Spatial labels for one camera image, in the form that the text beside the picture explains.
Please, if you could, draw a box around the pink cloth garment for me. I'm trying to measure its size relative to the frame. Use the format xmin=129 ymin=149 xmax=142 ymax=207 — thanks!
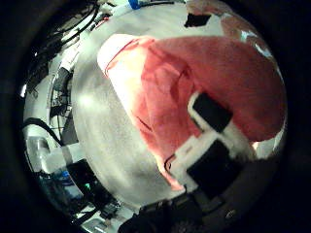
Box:
xmin=96 ymin=32 xmax=289 ymax=192

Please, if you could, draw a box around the black control box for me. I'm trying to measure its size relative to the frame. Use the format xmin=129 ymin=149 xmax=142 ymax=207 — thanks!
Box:
xmin=69 ymin=159 xmax=113 ymax=212

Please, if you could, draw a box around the black looped cable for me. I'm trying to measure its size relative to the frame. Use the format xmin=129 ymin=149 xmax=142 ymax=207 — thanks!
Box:
xmin=30 ymin=1 xmax=101 ymax=72

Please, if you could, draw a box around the black curved hose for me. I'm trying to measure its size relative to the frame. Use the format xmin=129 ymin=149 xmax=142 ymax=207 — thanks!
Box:
xmin=21 ymin=116 xmax=64 ymax=147

